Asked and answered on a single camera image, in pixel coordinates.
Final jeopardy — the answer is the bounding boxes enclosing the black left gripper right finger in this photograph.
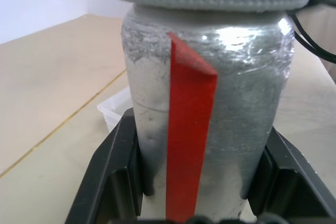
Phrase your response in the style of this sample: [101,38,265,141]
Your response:
[240,126,336,224]

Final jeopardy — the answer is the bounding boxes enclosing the clear plastic box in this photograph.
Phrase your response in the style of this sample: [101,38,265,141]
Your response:
[96,87,132,133]

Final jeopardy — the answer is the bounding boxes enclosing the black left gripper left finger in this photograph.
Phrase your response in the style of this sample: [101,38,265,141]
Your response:
[64,108,155,224]

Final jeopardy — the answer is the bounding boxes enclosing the grey jar with red tape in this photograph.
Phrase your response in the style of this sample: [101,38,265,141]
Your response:
[121,3,295,224]

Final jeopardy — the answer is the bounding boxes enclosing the black cable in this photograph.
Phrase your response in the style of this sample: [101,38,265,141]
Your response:
[288,0,336,64]

